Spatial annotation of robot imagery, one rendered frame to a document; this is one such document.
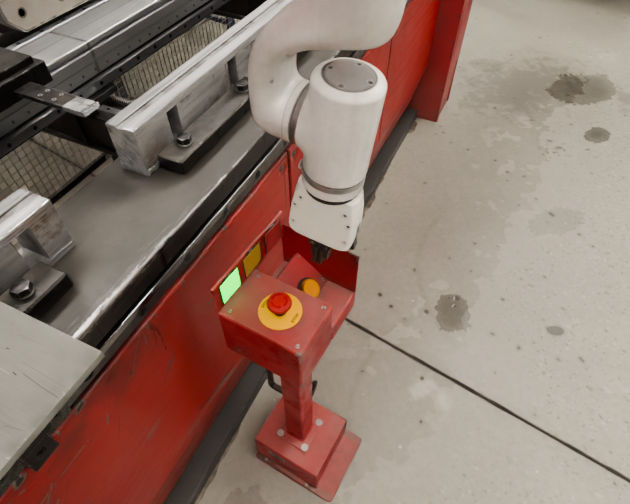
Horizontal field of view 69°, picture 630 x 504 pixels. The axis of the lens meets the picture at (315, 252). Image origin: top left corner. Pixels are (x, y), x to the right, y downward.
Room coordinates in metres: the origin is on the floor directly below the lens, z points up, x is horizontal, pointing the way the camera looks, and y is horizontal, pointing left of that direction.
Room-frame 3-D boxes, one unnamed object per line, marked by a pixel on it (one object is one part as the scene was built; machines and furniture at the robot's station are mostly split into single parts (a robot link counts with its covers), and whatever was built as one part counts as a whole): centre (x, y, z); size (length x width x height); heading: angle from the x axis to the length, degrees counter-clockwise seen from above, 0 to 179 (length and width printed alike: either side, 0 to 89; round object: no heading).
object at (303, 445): (0.46, 0.04, 0.13); 0.10 x 0.10 x 0.01; 60
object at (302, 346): (0.46, 0.04, 0.75); 0.20 x 0.16 x 0.18; 150
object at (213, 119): (0.78, 0.19, 0.89); 0.30 x 0.05 x 0.03; 155
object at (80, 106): (0.70, 0.47, 1.01); 0.26 x 0.12 x 0.05; 65
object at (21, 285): (0.36, 0.39, 0.91); 0.03 x 0.03 x 0.02
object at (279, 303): (0.41, 0.06, 0.79); 0.04 x 0.04 x 0.04
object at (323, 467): (0.44, 0.02, 0.06); 0.25 x 0.20 x 0.12; 60
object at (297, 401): (0.46, 0.04, 0.39); 0.05 x 0.05 x 0.54; 60
